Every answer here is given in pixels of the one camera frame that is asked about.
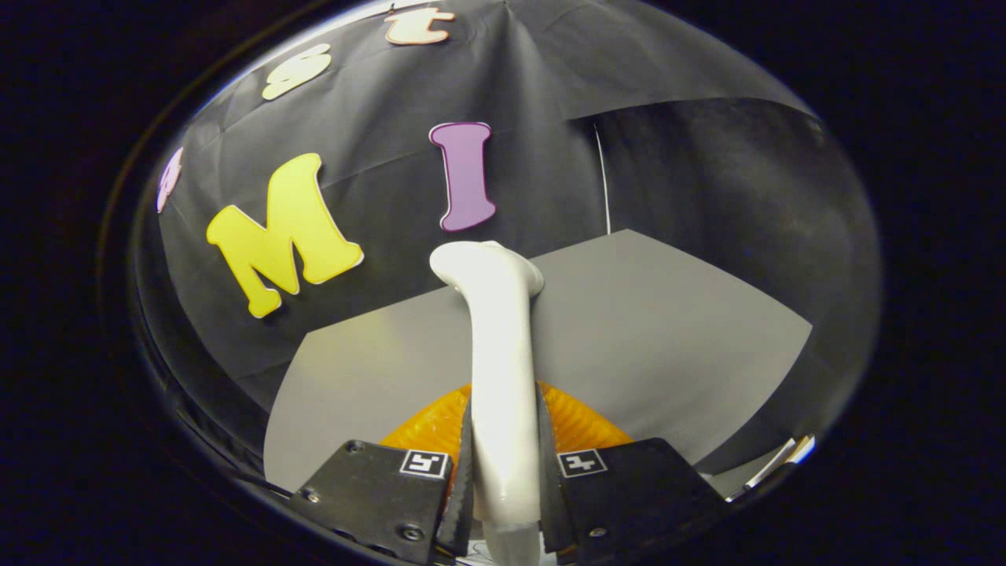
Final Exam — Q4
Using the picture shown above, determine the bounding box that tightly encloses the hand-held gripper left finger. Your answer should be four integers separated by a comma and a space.
287, 383, 475, 565

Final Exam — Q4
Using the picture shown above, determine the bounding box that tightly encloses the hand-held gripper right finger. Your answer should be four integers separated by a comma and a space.
536, 383, 728, 565

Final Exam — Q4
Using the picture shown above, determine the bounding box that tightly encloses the white garment steamer head with hose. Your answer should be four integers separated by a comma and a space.
430, 240, 545, 566

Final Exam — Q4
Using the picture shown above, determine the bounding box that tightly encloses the grey cabinet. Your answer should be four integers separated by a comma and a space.
263, 230, 814, 496

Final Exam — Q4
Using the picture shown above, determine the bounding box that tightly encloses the cardboard box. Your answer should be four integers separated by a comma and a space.
727, 435, 816, 502

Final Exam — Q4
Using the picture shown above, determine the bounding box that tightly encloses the black backdrop cloth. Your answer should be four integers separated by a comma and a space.
134, 0, 881, 472

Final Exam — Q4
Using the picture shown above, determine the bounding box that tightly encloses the thin white cable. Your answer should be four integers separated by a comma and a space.
593, 122, 613, 237

